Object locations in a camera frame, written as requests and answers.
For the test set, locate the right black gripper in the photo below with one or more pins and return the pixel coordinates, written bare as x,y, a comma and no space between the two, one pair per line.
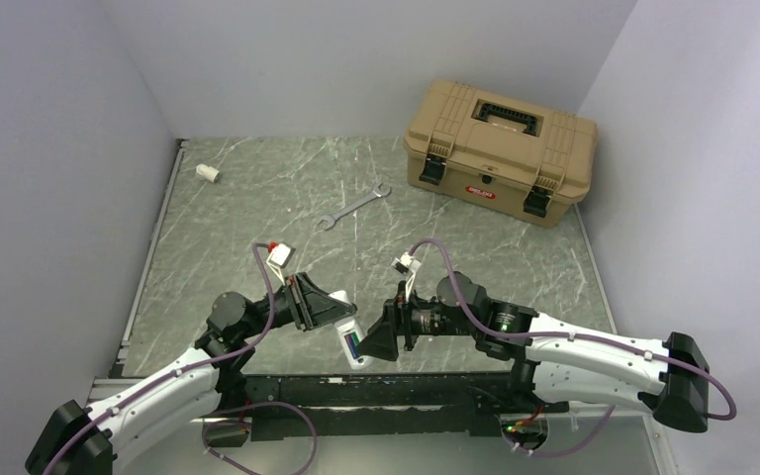
396,321

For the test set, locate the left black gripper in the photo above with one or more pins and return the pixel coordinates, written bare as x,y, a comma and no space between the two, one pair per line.
312,307

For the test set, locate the blue AAA battery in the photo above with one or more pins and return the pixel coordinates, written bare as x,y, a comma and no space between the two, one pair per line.
351,343

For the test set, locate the white remote control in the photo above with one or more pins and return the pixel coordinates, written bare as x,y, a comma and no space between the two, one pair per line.
351,325

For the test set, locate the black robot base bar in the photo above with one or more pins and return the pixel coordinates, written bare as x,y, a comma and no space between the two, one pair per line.
379,404

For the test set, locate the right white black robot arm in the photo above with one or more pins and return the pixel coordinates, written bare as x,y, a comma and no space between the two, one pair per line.
553,361

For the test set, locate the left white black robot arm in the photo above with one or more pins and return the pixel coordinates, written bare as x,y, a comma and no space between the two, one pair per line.
105,436

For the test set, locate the white remote battery cover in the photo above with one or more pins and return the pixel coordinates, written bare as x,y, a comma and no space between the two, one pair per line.
207,173

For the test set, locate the silver open-end wrench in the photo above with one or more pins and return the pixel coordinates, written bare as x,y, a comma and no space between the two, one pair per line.
378,191

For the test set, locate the tan plastic toolbox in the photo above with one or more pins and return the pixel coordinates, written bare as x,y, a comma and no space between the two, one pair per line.
523,160

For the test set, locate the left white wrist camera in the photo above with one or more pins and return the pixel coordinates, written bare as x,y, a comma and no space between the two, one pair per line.
279,254

